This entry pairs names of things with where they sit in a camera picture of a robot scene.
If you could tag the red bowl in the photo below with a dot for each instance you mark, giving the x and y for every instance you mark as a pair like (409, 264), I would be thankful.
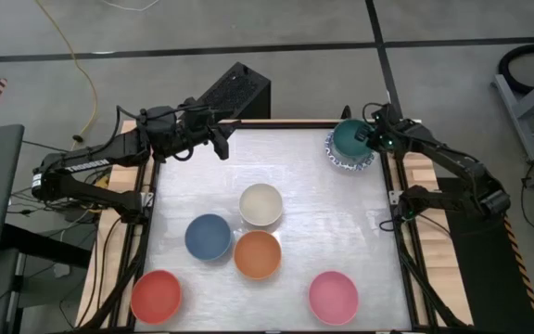
(156, 297)

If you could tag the orange bowl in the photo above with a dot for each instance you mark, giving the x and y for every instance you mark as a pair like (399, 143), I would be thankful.
(258, 255)

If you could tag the cream bowl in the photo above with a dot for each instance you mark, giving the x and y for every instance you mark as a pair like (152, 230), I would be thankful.
(261, 204)

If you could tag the grey metal frame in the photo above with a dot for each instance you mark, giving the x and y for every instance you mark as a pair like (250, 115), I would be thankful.
(517, 111)

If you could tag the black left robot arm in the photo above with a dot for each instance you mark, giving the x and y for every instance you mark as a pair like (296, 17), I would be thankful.
(86, 162)

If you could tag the black computer tower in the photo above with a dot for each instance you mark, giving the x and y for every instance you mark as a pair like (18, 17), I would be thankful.
(234, 93)

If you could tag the black aluminium table frame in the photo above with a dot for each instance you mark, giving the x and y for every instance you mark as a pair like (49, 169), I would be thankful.
(295, 125)

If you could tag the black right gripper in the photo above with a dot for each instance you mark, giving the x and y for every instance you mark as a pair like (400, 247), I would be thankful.
(385, 130)

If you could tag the pink bowl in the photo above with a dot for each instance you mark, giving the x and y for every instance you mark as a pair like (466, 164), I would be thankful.
(333, 298)

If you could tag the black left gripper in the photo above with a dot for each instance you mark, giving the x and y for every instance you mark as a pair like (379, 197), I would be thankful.
(204, 127)

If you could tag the wooden table side board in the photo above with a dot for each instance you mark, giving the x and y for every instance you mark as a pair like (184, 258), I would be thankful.
(105, 260)
(445, 287)

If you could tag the blue patterned paper bowl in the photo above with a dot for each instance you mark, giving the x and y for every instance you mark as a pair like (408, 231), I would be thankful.
(341, 162)

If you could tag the small black table mount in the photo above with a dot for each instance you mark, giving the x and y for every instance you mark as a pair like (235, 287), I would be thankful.
(346, 113)

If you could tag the teal bowl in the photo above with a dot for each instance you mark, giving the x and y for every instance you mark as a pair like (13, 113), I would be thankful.
(348, 144)

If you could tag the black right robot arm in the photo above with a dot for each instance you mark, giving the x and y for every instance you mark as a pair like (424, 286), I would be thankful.
(457, 162)

